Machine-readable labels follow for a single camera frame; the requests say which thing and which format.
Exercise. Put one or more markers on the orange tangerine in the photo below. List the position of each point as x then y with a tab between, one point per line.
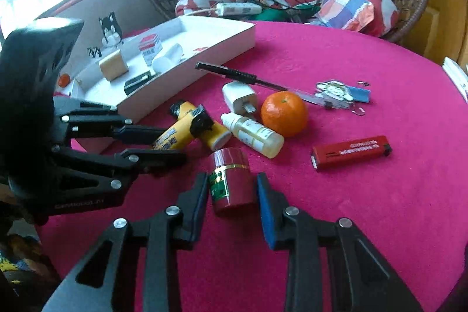
285	113

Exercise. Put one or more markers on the dark red cylindrical jar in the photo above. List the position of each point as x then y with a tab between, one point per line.
231	182

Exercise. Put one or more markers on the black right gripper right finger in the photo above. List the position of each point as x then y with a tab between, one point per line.
361	278

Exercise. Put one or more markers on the green cloth item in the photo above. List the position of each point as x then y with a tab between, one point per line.
300	14

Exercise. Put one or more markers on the white cylindrical bottle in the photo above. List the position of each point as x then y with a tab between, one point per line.
170	59

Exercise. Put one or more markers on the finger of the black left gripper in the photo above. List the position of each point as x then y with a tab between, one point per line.
137	134
156	162

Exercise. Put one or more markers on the plaid pillow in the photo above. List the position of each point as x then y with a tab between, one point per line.
351	15

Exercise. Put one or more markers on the small clear liquid bottle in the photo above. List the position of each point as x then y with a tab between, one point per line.
253	134

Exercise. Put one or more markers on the yellow black lighter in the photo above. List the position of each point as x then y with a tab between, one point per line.
177	136

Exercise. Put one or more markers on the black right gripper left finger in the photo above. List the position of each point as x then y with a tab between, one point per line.
104	279

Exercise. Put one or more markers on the red lighter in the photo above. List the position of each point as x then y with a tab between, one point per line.
328	156

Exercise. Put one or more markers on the small orange fruit toy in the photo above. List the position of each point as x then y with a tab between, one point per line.
64	80

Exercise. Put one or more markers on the black white cat phone stand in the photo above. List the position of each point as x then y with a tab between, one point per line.
112	35

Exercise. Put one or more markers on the blue binder clip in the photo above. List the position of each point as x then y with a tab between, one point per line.
361	95

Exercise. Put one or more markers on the white power strip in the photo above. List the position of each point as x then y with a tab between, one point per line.
237	9

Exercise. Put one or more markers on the magenta felt table cloth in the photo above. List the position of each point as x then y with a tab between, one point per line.
411	205

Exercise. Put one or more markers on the black rectangular small box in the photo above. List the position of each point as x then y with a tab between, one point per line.
135	83

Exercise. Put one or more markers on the white charger plug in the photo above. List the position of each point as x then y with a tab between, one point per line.
240	98

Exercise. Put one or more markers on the white red item table edge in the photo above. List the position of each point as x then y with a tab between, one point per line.
457	76

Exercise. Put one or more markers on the white shallow cardboard box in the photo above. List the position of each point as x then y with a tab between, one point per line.
146	70

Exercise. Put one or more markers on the black gel pen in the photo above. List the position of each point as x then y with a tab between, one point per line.
252	79

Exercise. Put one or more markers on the red white card box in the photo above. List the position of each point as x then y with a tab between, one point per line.
149	46

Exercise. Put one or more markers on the brown tape roll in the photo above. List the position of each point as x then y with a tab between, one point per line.
113	66

